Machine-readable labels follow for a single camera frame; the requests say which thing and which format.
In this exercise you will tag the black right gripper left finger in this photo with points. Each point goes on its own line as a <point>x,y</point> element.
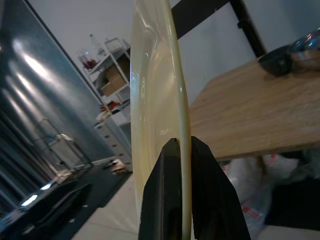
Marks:
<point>162,190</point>

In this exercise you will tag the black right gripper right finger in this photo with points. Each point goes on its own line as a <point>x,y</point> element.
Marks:
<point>215,195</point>

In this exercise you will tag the cream yellow plate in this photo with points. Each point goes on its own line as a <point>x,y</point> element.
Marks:
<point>155,87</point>

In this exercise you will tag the white plastic bag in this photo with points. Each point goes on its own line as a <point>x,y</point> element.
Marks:
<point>250,185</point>

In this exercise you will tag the black bag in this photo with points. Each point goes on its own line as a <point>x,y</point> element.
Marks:
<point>297,190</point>

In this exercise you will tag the cardboard box in shelf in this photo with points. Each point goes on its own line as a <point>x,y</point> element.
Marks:
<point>116,77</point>

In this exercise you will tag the white shelf rack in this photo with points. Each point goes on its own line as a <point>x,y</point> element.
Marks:
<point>112,75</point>

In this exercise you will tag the glass jar with red contents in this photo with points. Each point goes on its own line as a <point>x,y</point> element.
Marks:
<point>88,61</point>

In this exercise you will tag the clear plastic bottle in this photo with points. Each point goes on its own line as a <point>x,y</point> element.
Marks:
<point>94,43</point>

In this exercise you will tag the shiny steel bowl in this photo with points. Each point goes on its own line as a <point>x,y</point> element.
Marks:
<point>307,47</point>

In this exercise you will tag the black padded bench frame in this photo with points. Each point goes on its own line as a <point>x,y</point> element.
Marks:
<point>247,27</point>

